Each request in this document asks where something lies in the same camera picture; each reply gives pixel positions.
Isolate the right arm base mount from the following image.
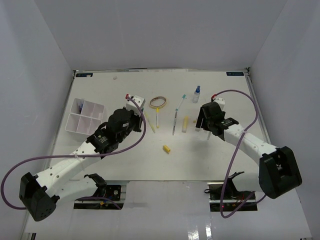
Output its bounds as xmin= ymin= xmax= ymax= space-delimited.
xmin=204 ymin=171 xmax=258 ymax=212

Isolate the dark blue pen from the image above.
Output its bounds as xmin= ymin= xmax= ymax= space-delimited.
xmin=77 ymin=98 xmax=85 ymax=114

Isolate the yellow glue stick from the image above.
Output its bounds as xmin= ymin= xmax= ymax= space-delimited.
xmin=181 ymin=116 xmax=189 ymax=133

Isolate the pale yellow pen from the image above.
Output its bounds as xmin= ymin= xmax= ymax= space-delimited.
xmin=144 ymin=112 xmax=156 ymax=134

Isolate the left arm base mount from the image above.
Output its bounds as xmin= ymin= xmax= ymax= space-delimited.
xmin=73 ymin=173 xmax=124 ymax=210

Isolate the white pen teal cap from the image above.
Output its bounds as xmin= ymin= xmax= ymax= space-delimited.
xmin=175 ymin=94 xmax=186 ymax=112

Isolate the small yellow cylinder eraser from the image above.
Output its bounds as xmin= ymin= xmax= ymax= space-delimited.
xmin=163 ymin=145 xmax=171 ymax=154

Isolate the white compartment organizer box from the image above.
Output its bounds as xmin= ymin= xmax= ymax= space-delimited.
xmin=65 ymin=98 xmax=105 ymax=136

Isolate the clear spray bottle blue cap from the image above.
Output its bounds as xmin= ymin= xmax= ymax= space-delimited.
xmin=192 ymin=85 xmax=201 ymax=104

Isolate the yellow tape roll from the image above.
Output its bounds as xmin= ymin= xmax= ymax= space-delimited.
xmin=149 ymin=96 xmax=167 ymax=109

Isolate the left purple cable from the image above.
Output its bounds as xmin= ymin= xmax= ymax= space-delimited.
xmin=0 ymin=96 xmax=147 ymax=210

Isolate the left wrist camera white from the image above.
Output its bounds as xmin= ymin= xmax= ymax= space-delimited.
xmin=125 ymin=94 xmax=146 ymax=112

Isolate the grey silver pen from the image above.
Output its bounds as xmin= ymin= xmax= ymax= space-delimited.
xmin=172 ymin=110 xmax=178 ymax=136

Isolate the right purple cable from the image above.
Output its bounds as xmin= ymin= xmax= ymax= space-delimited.
xmin=212 ymin=89 xmax=267 ymax=219

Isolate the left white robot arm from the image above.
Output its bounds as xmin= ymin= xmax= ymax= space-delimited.
xmin=19 ymin=105 xmax=143 ymax=222

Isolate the white pen yellow cap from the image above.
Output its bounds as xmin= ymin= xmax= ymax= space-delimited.
xmin=156 ymin=108 xmax=160 ymax=129

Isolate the purple cable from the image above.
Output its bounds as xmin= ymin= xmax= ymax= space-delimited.
xmin=212 ymin=89 xmax=267 ymax=219
xmin=0 ymin=96 xmax=147 ymax=210

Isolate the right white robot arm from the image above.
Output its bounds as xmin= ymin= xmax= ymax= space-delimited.
xmin=195 ymin=101 xmax=303 ymax=200

